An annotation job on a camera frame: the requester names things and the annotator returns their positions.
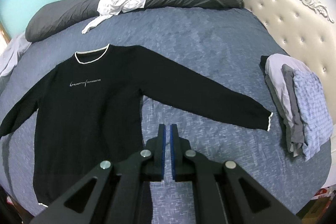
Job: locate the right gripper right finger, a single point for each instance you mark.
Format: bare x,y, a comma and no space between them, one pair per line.
223,192

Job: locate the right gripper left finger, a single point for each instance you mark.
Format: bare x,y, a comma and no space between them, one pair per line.
110,193

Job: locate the black sweater white trim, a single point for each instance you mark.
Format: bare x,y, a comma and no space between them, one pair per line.
89,110

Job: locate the stack of folded clothes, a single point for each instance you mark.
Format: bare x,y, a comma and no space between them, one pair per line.
300,101

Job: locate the blue heathered bed sheet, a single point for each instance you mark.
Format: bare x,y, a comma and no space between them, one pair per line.
225,46

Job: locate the light grey blanket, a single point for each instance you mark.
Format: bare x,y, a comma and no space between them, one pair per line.
16,48

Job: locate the white garment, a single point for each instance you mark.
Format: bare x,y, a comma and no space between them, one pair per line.
108,8

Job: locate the cream tufted headboard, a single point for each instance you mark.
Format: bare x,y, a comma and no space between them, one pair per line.
305,29

